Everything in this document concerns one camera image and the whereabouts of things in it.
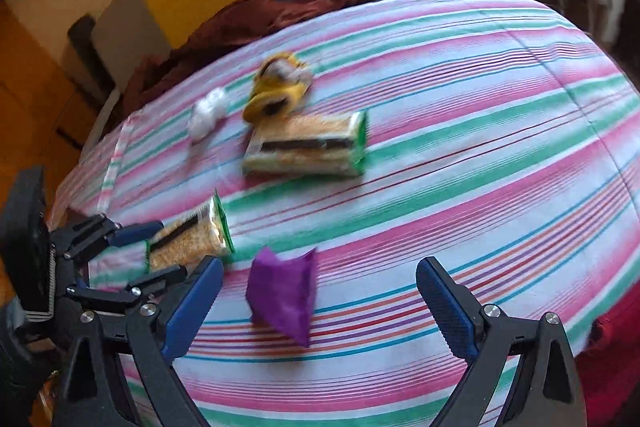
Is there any maroon crumpled blanket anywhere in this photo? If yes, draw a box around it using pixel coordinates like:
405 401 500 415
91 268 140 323
119 0 377 118

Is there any purple bag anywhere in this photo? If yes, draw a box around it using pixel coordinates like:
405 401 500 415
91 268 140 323
245 247 318 348

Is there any red cloth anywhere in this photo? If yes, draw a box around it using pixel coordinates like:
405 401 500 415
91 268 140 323
576 285 640 426

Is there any orange wooden wardrobe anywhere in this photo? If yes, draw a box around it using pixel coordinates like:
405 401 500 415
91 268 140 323
1 3 98 212

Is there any striped pink green bedsheet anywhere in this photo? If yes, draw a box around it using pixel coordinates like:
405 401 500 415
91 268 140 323
51 0 639 426

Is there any yellow plush toy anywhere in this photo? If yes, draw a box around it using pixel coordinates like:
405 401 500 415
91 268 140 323
243 53 314 126

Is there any white side cabinet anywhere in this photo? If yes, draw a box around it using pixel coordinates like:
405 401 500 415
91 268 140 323
597 0 626 50

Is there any green cracker packet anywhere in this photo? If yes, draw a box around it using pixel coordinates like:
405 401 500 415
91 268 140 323
242 112 368 176
146 192 235 272

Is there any white plaster head figurine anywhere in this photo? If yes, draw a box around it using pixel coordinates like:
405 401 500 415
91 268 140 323
188 88 229 142

